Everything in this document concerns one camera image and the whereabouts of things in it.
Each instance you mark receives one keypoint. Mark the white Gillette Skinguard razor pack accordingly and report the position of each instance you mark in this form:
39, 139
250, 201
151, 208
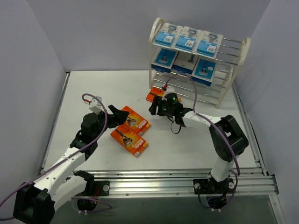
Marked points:
209, 44

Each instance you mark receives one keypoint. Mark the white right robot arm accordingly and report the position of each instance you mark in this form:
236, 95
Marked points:
228, 138

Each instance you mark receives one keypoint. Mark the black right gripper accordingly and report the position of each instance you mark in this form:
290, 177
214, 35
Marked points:
158, 108

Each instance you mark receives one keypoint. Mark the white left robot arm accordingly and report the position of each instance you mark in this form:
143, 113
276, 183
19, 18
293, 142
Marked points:
37, 202

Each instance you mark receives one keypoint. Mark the clear Gillette blister pack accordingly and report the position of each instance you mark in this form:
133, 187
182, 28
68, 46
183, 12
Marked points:
188, 39
167, 35

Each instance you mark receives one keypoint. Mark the cream metal-rod shelf rack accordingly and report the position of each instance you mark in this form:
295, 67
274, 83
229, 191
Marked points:
229, 60

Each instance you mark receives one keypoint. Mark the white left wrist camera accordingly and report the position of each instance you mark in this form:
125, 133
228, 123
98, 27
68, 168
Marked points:
94, 105

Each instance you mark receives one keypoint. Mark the grey Harry's box blue razor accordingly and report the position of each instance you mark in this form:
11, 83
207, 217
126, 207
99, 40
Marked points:
185, 63

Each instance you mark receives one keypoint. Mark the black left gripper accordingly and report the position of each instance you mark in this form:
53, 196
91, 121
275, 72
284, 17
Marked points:
110, 120

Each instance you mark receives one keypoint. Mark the aluminium mounting rail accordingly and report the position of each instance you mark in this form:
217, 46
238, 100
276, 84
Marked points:
178, 182

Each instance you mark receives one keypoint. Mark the orange Gillette Fusion5 box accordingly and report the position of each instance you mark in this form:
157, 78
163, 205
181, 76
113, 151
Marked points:
136, 122
131, 141
154, 91

